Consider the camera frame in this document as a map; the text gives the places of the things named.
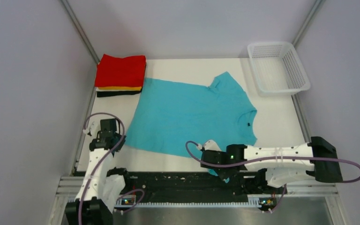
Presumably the teal t-shirt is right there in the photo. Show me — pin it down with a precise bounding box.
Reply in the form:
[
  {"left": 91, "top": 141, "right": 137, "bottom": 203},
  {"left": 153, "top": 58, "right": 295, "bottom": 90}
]
[{"left": 126, "top": 72, "right": 257, "bottom": 157}]

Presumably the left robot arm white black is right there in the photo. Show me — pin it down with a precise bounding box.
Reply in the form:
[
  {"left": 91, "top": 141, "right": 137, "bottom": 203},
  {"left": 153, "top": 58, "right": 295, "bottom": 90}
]
[{"left": 64, "top": 118, "right": 132, "bottom": 225}]

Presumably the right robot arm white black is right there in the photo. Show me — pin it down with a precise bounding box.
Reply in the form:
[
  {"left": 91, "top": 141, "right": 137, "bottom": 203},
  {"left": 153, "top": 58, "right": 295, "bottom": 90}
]
[{"left": 201, "top": 136, "right": 343, "bottom": 193}]

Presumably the red folded t-shirt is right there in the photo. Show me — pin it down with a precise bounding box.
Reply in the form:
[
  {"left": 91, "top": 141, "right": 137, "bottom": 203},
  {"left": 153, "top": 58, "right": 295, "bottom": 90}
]
[{"left": 94, "top": 54, "right": 147, "bottom": 89}]

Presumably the white plastic basket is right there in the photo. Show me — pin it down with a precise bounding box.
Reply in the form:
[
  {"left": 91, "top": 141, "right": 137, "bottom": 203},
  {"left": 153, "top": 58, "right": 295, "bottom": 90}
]
[{"left": 247, "top": 41, "right": 311, "bottom": 97}]

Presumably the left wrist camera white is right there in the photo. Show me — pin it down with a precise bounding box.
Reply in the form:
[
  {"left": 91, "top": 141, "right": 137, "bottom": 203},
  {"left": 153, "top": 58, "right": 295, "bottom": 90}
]
[{"left": 82, "top": 121, "right": 100, "bottom": 137}]

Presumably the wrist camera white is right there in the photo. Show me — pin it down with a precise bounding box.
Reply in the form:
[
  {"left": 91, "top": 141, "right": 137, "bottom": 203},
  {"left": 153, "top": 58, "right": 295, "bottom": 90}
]
[
  {"left": 82, "top": 121, "right": 100, "bottom": 137},
  {"left": 196, "top": 140, "right": 221, "bottom": 151}
]

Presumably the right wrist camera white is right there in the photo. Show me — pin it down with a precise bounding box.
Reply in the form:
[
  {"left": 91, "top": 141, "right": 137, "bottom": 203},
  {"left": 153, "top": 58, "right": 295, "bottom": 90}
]
[{"left": 196, "top": 140, "right": 221, "bottom": 151}]

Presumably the white cable duct strip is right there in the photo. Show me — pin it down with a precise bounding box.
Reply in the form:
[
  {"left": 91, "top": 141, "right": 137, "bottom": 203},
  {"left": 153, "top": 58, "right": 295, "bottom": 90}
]
[{"left": 112, "top": 195, "right": 262, "bottom": 209}]

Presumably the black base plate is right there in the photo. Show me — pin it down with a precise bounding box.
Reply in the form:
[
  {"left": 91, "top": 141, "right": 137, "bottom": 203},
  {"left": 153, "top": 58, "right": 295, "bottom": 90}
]
[{"left": 120, "top": 171, "right": 284, "bottom": 203}]

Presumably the aluminium rail frame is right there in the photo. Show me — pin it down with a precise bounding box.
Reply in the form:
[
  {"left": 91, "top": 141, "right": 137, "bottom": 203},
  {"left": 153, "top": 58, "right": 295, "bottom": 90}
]
[{"left": 55, "top": 176, "right": 338, "bottom": 197}]

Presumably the left corner metal post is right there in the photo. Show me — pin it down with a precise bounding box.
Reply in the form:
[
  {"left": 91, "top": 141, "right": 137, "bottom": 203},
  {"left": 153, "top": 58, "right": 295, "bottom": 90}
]
[{"left": 59, "top": 0, "right": 100, "bottom": 65}]

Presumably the corner metal post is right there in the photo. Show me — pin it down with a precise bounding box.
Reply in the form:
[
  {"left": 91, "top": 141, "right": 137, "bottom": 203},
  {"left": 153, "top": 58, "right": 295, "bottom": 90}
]
[
  {"left": 292, "top": 0, "right": 326, "bottom": 49},
  {"left": 59, "top": 0, "right": 100, "bottom": 65}
]

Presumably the right corner metal post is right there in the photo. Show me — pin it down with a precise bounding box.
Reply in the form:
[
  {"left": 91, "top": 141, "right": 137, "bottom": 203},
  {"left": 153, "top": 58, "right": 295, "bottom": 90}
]
[{"left": 292, "top": 0, "right": 326, "bottom": 49}]

